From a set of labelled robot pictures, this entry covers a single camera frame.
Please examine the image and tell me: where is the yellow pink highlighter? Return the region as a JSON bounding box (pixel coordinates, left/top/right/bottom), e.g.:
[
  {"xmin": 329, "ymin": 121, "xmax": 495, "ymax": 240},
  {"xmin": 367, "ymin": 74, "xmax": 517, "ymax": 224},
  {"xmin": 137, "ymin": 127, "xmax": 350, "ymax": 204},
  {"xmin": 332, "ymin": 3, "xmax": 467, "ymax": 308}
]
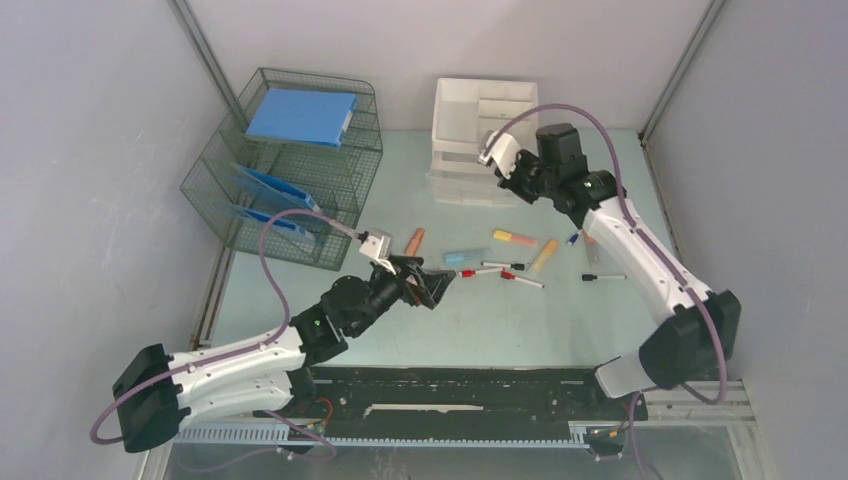
[{"xmin": 492, "ymin": 229, "xmax": 539, "ymax": 247}]

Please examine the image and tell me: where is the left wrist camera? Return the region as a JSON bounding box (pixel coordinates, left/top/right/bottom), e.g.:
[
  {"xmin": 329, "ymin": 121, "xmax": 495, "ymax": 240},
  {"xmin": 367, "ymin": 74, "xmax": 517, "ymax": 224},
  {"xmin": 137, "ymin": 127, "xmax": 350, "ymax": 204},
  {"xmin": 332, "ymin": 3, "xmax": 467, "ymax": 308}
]
[{"xmin": 357, "ymin": 229, "xmax": 393, "ymax": 270}]

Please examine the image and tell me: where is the blue folder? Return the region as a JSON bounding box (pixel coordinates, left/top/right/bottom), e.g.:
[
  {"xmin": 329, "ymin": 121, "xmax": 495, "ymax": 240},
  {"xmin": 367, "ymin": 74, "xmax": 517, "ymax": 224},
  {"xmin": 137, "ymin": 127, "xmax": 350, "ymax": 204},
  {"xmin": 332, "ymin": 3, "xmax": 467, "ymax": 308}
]
[
  {"xmin": 235, "ymin": 205, "xmax": 318, "ymax": 243},
  {"xmin": 229, "ymin": 164, "xmax": 322, "ymax": 213},
  {"xmin": 246, "ymin": 88, "xmax": 358, "ymax": 147}
]

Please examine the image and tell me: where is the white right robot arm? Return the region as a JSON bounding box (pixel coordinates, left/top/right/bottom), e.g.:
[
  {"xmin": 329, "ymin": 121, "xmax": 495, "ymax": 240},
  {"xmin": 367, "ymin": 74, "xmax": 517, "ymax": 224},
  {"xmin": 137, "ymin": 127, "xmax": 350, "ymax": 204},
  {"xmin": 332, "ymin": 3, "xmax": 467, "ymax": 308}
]
[{"xmin": 478, "ymin": 123, "xmax": 741, "ymax": 418}]

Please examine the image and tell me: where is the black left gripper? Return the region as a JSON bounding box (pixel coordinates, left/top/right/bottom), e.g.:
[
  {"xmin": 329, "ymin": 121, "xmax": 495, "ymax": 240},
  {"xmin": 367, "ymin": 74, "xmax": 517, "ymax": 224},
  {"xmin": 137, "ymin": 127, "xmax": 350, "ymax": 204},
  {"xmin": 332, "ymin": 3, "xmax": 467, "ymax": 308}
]
[{"xmin": 348, "ymin": 254, "xmax": 453, "ymax": 337}]

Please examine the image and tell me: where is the orange grey highlighter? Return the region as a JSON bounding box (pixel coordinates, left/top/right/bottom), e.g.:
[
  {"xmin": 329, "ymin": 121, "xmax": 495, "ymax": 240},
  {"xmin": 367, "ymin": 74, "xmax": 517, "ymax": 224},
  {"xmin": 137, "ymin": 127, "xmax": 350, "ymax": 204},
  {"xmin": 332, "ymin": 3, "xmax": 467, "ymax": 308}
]
[{"xmin": 583, "ymin": 232, "xmax": 600, "ymax": 266}]

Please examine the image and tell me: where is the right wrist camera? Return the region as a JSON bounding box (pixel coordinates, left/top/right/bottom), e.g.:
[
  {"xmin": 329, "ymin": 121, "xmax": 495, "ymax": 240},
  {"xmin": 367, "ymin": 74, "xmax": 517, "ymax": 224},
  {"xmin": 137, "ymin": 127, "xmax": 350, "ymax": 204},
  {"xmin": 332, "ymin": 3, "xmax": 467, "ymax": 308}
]
[{"xmin": 477, "ymin": 130, "xmax": 522, "ymax": 179}]

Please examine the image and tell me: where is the blue cap whiteboard marker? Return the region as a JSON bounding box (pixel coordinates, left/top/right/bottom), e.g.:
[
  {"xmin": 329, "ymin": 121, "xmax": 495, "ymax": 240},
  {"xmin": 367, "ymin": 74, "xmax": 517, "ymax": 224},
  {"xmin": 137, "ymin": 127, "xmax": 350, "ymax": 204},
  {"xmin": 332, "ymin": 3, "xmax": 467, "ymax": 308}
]
[{"xmin": 567, "ymin": 230, "xmax": 584, "ymax": 246}]

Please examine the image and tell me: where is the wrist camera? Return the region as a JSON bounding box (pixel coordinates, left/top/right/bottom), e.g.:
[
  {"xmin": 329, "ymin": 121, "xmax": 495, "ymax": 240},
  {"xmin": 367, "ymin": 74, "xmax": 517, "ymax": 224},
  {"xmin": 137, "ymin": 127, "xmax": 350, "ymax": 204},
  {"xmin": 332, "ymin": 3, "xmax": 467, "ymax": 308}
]
[
  {"xmin": 357, "ymin": 229, "xmax": 393, "ymax": 270},
  {"xmin": 477, "ymin": 130, "xmax": 522, "ymax": 179}
]

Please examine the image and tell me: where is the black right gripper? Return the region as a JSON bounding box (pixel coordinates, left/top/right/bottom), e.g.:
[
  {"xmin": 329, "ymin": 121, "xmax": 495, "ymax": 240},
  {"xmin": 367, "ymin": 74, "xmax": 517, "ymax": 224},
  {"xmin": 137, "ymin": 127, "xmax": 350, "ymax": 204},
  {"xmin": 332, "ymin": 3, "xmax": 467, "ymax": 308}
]
[{"xmin": 493, "ymin": 147, "xmax": 557, "ymax": 206}]

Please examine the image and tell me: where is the red cap marker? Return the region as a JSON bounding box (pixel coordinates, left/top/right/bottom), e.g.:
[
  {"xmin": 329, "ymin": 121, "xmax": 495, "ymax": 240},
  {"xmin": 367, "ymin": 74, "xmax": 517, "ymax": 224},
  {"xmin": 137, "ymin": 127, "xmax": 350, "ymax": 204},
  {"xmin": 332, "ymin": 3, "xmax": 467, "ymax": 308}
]
[
  {"xmin": 500, "ymin": 270, "xmax": 545, "ymax": 289},
  {"xmin": 459, "ymin": 267, "xmax": 504, "ymax": 278}
]

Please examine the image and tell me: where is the green wire mesh rack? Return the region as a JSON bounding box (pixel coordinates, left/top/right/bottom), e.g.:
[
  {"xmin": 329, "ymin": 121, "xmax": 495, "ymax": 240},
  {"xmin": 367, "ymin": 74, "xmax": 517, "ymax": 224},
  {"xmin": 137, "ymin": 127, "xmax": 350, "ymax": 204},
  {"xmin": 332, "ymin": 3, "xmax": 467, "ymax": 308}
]
[{"xmin": 180, "ymin": 67, "xmax": 383, "ymax": 271}]

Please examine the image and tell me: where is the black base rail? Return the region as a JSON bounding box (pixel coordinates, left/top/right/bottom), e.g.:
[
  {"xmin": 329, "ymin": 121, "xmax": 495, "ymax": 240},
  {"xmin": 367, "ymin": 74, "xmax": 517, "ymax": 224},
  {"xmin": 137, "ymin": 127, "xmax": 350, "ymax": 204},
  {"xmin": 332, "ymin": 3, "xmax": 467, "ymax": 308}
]
[{"xmin": 153, "ymin": 360, "xmax": 757, "ymax": 448}]

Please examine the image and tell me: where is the white plastic drawer organizer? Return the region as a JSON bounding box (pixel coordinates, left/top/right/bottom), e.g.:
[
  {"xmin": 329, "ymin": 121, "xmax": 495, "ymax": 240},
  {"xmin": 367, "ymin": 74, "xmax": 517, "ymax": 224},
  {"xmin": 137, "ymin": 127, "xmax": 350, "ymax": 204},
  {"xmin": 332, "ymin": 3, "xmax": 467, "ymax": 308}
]
[{"xmin": 427, "ymin": 78, "xmax": 538, "ymax": 207}]

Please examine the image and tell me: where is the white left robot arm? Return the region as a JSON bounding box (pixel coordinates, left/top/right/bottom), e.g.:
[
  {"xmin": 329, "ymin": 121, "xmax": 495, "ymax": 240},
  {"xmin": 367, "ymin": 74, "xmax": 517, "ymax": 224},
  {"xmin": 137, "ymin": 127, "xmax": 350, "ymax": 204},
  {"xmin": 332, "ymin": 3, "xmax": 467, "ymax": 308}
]
[{"xmin": 112, "ymin": 255, "xmax": 456, "ymax": 453}]

